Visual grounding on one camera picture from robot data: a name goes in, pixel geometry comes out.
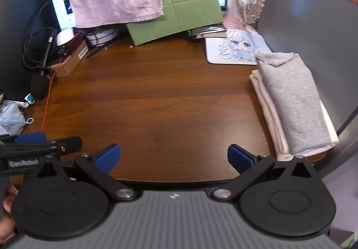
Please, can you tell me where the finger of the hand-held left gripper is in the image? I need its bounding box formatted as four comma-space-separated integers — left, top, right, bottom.
0, 136, 83, 158
0, 132, 47, 145

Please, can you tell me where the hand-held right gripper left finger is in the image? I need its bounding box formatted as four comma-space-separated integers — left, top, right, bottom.
35, 143, 139, 201

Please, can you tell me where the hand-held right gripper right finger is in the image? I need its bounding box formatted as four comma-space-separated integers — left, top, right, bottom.
211, 144, 322, 201

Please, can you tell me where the grey ribbed shirt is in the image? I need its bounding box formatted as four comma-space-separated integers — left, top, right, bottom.
254, 53, 332, 154

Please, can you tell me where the person's left hand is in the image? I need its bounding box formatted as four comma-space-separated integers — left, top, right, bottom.
0, 184, 20, 241

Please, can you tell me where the light blue pouch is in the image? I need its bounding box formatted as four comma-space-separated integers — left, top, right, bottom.
0, 100, 27, 135

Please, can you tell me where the folded cream garment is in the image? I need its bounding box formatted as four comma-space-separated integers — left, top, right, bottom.
249, 70, 339, 161

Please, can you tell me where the black microphone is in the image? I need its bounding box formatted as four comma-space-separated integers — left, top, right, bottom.
30, 30, 56, 99

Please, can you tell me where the brown cardboard box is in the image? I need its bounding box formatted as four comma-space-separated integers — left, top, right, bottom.
47, 41, 89, 78

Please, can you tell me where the black electronic device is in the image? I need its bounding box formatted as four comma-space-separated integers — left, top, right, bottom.
54, 45, 70, 57

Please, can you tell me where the dark red box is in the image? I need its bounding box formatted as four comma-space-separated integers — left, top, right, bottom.
67, 33, 86, 54

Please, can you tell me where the printed paper sheet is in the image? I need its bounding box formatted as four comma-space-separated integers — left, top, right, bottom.
205, 30, 273, 65

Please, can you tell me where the white round device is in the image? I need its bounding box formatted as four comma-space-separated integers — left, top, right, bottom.
84, 27, 119, 47

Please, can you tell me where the black computer case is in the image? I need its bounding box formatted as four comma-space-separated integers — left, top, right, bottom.
0, 0, 60, 101

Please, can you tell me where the black book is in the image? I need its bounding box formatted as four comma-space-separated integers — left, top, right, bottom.
190, 25, 228, 40

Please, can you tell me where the green cardboard box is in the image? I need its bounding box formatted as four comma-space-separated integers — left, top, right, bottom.
126, 0, 224, 46

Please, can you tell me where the red string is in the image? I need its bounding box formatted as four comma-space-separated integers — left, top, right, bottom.
40, 63, 59, 132

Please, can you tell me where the black coiled cable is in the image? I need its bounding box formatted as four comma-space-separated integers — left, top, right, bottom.
22, 0, 60, 69

